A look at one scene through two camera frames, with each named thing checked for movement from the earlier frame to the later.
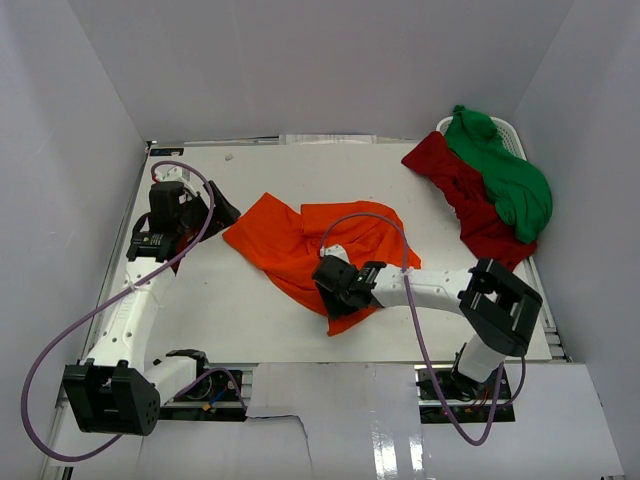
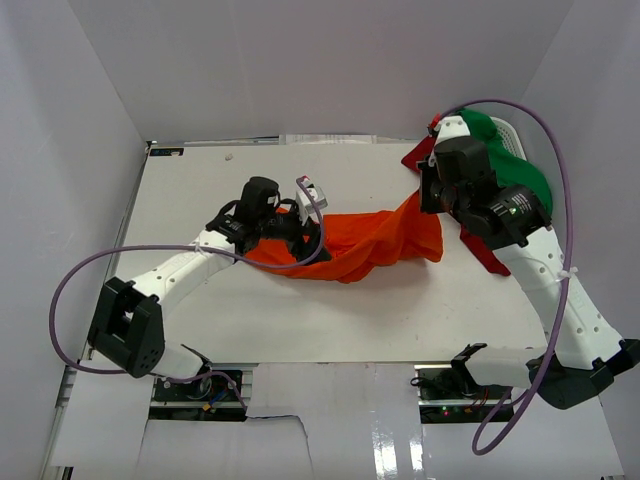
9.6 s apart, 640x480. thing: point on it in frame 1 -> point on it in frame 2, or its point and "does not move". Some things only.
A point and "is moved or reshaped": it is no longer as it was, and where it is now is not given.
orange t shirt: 286,240 is moved or reshaped
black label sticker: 166,151 does not move
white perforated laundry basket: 504,134 does not move
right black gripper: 335,309 -> 428,171
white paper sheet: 327,139 does not move
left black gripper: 224,214 -> 298,248
